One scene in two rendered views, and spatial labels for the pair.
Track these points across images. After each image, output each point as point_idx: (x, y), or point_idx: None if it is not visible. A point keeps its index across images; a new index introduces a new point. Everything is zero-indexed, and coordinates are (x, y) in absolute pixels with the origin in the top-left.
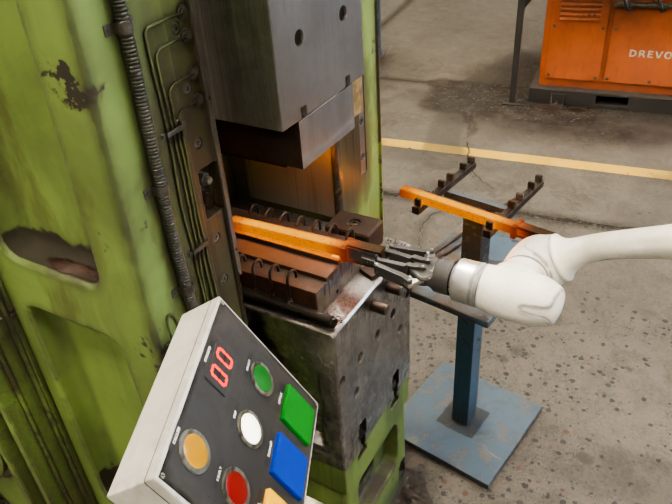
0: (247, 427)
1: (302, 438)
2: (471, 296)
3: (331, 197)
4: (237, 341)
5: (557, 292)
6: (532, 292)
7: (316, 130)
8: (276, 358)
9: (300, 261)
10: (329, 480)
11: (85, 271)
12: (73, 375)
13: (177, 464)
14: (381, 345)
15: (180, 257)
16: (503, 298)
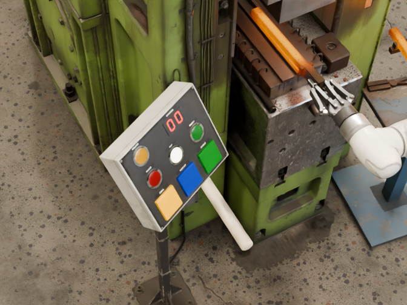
0: (174, 154)
1: (205, 169)
2: (347, 138)
3: (332, 18)
4: (191, 109)
5: (390, 163)
6: (376, 156)
7: (297, 4)
8: (212, 123)
9: (276, 61)
10: (252, 189)
11: (145, 23)
12: (129, 59)
13: (129, 158)
14: (315, 129)
15: (190, 45)
16: (360, 150)
